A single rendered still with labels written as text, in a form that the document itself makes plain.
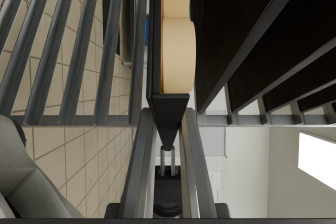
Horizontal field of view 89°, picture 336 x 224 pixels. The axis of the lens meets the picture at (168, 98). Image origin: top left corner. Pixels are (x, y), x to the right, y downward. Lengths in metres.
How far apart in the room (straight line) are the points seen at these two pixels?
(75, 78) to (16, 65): 0.19
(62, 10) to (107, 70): 0.30
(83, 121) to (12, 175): 0.23
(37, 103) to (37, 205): 0.32
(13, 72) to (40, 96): 0.12
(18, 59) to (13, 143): 0.38
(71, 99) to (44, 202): 0.29
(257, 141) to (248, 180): 0.89
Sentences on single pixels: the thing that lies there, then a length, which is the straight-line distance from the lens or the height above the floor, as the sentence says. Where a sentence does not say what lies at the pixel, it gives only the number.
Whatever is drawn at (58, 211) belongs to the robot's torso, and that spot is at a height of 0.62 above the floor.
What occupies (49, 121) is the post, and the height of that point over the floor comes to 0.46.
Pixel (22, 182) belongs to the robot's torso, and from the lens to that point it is 0.38.
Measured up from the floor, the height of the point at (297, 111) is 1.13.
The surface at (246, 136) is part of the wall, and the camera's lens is 4.19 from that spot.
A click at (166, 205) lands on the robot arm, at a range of 0.45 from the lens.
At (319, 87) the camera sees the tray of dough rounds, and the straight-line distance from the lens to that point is 0.40.
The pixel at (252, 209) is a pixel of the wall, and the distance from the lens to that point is 4.94.
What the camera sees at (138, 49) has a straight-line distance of 0.57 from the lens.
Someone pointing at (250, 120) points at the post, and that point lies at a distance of 0.53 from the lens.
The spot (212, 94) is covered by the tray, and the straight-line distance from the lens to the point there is 0.34.
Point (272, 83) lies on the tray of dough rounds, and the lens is 0.33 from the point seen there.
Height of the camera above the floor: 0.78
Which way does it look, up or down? level
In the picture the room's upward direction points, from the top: 90 degrees clockwise
